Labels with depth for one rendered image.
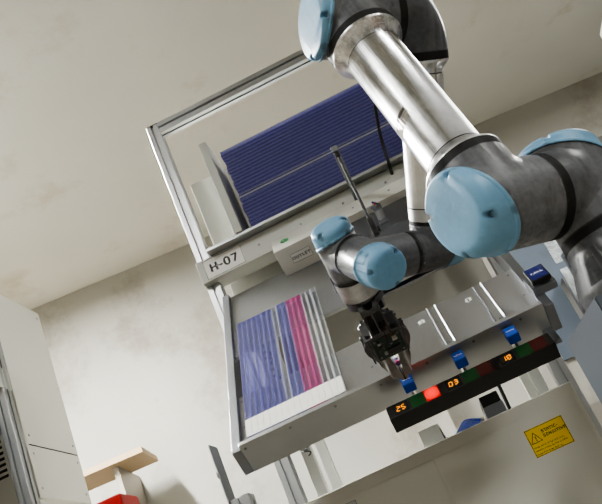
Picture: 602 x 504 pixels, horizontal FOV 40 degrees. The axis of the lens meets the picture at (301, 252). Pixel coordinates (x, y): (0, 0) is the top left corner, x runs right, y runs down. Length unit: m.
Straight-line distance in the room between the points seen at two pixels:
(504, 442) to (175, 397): 3.36
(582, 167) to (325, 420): 0.81
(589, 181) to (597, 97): 4.75
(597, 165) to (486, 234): 0.19
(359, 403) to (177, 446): 3.40
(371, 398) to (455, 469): 0.35
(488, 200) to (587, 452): 1.04
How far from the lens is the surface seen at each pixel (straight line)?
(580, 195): 1.09
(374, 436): 4.86
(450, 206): 1.04
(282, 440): 1.70
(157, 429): 5.07
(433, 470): 1.95
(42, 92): 3.88
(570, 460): 1.94
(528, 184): 1.04
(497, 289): 1.80
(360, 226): 2.18
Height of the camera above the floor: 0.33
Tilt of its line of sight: 24 degrees up
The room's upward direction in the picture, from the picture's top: 24 degrees counter-clockwise
